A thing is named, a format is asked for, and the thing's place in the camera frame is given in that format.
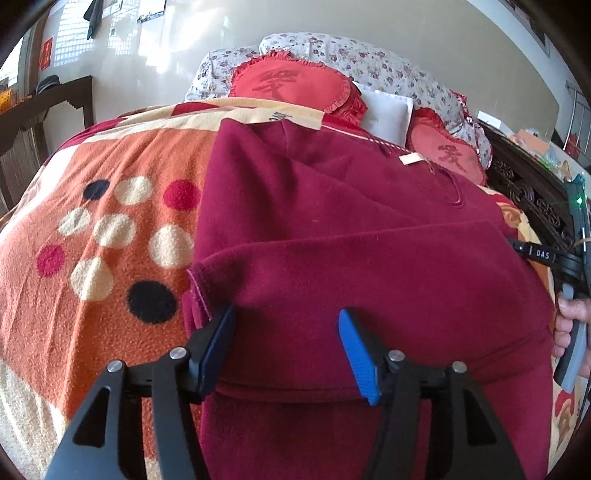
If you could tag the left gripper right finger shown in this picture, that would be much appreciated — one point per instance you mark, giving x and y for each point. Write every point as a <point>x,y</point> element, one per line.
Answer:
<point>467,439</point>

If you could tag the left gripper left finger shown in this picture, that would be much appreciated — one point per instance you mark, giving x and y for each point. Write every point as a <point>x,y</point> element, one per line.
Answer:
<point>104,439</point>

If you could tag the maroon fleece garment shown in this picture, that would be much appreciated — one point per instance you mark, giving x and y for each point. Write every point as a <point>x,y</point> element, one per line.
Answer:
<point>296,225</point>

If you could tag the person right hand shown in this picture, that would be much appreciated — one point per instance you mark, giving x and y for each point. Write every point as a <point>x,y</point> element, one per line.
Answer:
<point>568,311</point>

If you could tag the dark carved wooden cabinet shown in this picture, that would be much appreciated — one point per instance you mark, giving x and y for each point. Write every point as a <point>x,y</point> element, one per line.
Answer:
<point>532,187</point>

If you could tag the orange patterned bed blanket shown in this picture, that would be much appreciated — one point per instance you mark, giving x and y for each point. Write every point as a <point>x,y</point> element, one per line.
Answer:
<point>95,261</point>

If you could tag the right red heart pillow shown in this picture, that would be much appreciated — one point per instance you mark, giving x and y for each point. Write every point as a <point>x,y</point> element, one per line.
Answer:
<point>427,135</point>

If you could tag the red heart pillow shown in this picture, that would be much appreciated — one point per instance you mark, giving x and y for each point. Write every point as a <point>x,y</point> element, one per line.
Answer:
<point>278,76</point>
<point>427,135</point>

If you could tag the white pillow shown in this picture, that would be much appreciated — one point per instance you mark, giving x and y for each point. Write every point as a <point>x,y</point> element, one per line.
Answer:
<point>388,116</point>

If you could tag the floral duvet bundle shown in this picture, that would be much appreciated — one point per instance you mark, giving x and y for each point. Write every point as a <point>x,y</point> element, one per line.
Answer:
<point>364,63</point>

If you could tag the left red heart pillow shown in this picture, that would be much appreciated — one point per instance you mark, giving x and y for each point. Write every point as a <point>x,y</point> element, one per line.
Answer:
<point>278,76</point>

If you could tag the orange basket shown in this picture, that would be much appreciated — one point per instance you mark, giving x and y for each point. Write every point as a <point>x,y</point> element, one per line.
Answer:
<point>6,100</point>

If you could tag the black hat on table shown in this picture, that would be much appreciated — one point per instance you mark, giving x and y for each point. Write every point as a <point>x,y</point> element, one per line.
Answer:
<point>47,83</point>

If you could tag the red wall decoration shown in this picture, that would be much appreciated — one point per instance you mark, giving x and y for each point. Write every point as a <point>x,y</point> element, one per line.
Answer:
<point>46,54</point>

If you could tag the wall calendar poster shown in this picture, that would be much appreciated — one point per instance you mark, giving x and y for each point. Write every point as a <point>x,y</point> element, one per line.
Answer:
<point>150,9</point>

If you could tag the black cloth on wall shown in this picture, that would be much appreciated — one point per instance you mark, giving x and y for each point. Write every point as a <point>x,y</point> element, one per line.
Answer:
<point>93,15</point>

